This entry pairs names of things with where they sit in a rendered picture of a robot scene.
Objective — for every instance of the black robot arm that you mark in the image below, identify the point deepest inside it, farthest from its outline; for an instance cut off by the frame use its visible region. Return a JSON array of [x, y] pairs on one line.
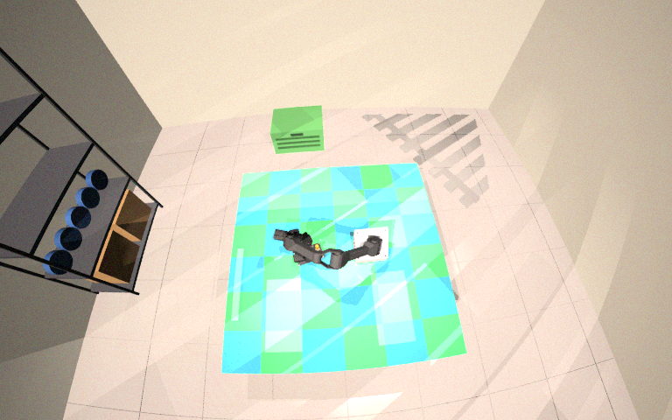
[[339, 258]]

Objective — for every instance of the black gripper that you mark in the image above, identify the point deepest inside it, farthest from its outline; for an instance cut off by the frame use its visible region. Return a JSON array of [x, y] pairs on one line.
[[297, 256]]

